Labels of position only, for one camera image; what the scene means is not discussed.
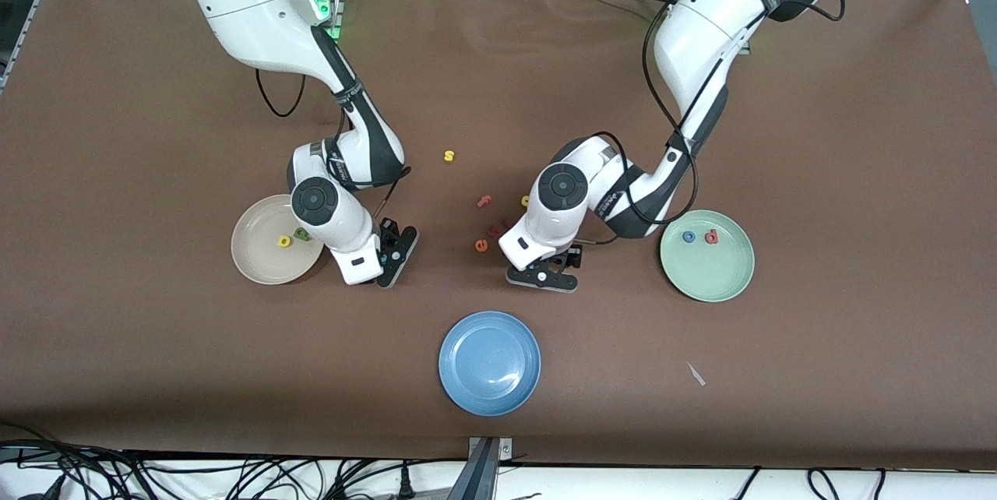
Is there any beige brown plate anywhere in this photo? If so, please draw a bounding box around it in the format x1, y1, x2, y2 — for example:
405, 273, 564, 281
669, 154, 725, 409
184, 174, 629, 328
231, 194, 325, 286

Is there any pale green plate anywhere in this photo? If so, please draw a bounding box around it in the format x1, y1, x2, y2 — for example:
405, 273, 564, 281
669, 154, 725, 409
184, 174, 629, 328
659, 210, 756, 304

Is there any blue plate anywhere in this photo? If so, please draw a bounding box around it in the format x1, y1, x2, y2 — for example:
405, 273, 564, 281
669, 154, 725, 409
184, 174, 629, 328
438, 311, 542, 417

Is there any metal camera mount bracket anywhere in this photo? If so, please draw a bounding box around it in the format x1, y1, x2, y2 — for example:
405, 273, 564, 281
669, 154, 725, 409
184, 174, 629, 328
448, 436, 515, 500

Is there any aluminium frame rail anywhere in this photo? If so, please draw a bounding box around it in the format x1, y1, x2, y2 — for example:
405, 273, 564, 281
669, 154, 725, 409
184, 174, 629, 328
0, 0, 77, 92

